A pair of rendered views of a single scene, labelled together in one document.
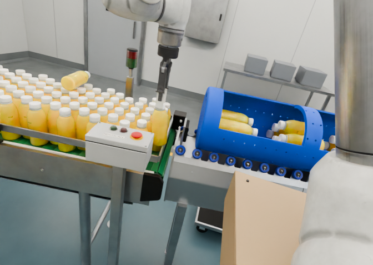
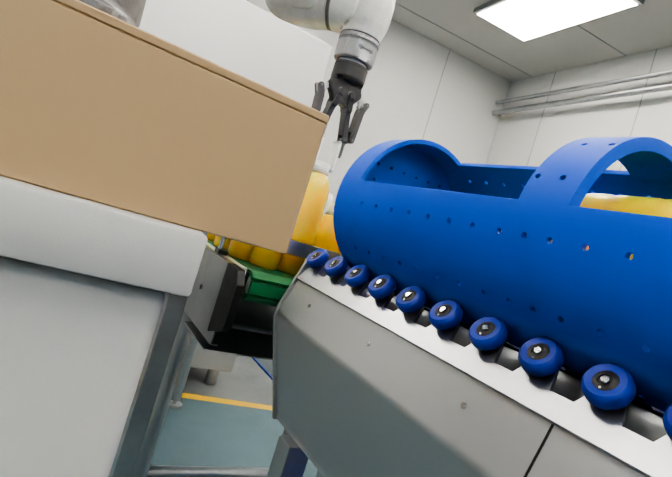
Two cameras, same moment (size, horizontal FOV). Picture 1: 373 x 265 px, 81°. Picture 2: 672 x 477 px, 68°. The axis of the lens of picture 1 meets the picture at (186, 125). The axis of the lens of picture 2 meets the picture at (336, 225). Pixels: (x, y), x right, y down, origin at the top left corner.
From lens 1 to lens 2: 104 cm
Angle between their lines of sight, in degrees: 64
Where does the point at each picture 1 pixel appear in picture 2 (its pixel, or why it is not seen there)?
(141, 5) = not seen: outside the picture
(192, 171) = (310, 306)
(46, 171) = not seen: hidden behind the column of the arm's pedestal
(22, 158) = not seen: hidden behind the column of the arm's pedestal
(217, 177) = (340, 327)
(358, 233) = not seen: outside the picture
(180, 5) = not seen: outside the picture
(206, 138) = (340, 207)
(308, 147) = (533, 200)
